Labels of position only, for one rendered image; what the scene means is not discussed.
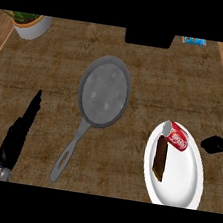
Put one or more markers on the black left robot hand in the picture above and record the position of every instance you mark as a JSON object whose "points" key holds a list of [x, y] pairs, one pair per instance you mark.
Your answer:
{"points": [[16, 136]]}

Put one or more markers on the red can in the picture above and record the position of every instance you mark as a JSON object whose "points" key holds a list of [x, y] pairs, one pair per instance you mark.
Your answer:
{"points": [[177, 136]]}

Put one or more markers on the white plate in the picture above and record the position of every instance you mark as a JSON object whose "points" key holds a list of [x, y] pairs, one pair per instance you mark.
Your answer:
{"points": [[178, 174]]}

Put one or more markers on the grey frying pan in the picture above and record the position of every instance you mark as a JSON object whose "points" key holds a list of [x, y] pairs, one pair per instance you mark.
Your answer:
{"points": [[102, 95]]}

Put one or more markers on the blue packet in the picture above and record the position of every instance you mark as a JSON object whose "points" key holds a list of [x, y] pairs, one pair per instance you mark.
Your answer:
{"points": [[194, 41]]}

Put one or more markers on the white plant pot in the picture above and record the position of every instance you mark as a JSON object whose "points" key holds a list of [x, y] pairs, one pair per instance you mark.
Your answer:
{"points": [[31, 27]]}

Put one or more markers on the black appliance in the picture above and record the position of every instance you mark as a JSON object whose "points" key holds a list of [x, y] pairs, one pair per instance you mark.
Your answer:
{"points": [[149, 38]]}

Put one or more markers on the green plant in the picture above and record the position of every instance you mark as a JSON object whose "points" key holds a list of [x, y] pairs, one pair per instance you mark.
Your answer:
{"points": [[23, 16]]}

